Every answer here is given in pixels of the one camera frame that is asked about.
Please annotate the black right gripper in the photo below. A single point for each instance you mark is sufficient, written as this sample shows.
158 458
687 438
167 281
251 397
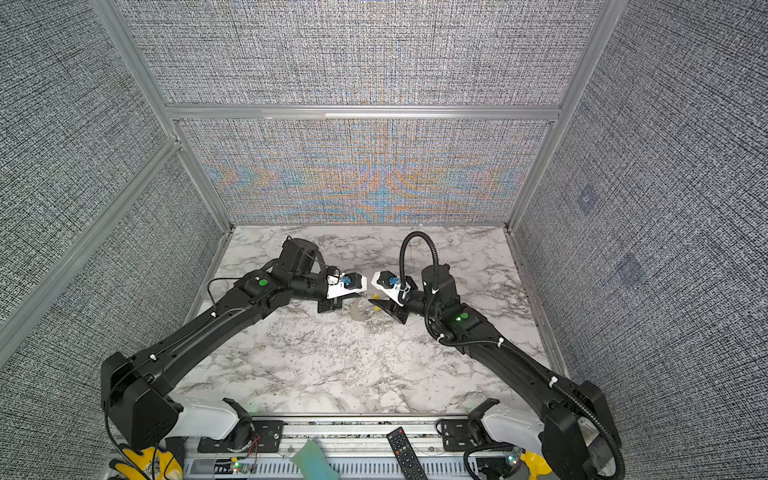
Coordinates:
394 311

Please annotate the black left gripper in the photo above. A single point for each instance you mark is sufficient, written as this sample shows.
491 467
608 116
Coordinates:
332 304

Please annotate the yellow capped key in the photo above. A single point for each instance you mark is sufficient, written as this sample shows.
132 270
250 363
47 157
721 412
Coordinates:
374 305

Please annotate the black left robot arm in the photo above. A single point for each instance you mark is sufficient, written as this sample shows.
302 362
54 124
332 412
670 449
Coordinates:
136 390

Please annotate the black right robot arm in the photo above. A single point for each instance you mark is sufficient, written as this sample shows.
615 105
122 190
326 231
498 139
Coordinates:
575 433

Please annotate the black remote control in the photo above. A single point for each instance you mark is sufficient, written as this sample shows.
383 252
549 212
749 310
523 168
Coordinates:
405 455

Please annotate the yellow black work glove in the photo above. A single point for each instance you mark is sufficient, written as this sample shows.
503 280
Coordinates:
150 463

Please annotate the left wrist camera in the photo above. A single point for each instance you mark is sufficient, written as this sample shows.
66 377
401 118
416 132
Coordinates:
348 280

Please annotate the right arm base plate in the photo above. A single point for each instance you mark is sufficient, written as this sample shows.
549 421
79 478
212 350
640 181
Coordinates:
460 434

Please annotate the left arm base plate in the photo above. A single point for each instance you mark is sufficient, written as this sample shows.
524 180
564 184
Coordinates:
258 436

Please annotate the grey cable duct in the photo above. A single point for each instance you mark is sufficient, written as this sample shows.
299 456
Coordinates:
347 468

